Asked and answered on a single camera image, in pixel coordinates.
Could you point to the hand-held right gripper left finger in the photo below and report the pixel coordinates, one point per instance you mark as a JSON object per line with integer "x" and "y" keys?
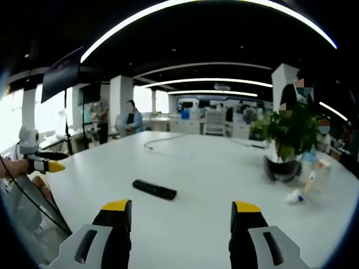
{"x": 113, "y": 221}

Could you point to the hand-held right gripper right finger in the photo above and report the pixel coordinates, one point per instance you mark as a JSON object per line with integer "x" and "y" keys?
{"x": 249, "y": 224}

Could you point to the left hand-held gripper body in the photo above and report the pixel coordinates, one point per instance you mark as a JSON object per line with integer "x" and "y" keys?
{"x": 28, "y": 141}

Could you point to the black remote control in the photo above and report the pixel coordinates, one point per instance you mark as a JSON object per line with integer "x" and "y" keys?
{"x": 154, "y": 189}

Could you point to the person's left hand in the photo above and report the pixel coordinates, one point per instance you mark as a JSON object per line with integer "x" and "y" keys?
{"x": 14, "y": 168}

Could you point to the black tripod stand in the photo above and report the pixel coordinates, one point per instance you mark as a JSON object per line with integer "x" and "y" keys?
{"x": 67, "y": 131}

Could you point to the crumpled white wrapper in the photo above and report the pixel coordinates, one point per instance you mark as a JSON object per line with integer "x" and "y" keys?
{"x": 294, "y": 197}

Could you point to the grey mesh chair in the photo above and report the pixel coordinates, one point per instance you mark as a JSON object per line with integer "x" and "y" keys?
{"x": 31, "y": 221}

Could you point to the black plant pot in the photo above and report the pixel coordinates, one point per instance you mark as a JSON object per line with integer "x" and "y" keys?
{"x": 281, "y": 167}

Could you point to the black hanging monitor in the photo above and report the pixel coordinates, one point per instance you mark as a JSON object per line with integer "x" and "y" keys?
{"x": 60, "y": 75}

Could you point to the green potted plant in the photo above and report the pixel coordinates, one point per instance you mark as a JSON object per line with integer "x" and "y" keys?
{"x": 289, "y": 127}

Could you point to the white cabinet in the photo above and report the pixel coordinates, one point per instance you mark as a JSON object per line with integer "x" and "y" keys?
{"x": 215, "y": 123}

